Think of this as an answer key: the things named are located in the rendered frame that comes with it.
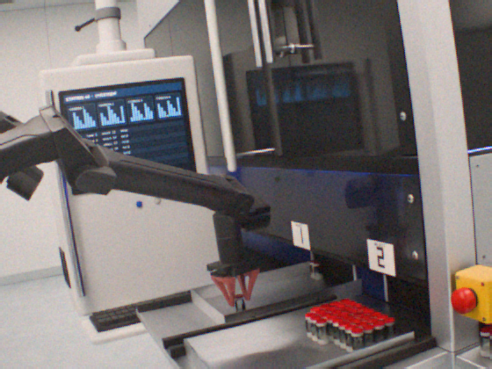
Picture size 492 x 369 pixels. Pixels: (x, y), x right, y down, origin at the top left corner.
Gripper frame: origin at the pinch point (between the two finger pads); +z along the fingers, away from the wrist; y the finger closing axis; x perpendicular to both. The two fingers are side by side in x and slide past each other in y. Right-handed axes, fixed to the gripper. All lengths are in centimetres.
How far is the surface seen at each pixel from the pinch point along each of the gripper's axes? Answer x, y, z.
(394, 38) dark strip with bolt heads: -42, 10, -49
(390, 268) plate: -33.9, 11.4, -7.8
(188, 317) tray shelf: 11.6, -7.0, 4.2
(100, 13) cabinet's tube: 62, 6, -79
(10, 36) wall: 504, 96, -174
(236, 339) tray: -11.5, -9.9, 3.3
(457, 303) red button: -54, 2, -7
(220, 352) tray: -12.8, -15.0, 4.0
